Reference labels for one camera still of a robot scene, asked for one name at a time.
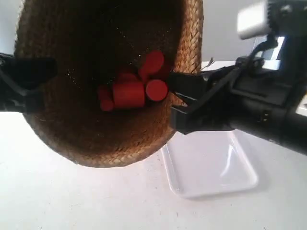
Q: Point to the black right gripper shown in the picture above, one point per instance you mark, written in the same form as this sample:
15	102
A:
244	96

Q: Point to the brown woven basket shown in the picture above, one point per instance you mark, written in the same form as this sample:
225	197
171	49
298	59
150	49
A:
91	40

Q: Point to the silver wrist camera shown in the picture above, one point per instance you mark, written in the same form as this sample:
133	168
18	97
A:
262	18

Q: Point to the white rectangular plastic tray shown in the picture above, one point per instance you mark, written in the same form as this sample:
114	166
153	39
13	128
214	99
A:
210	163

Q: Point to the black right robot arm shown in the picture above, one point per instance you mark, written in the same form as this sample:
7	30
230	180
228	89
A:
266	103

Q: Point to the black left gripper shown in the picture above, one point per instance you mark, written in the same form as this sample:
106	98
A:
19	78

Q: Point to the large red cylinder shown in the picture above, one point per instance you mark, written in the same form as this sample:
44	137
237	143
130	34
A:
132	95

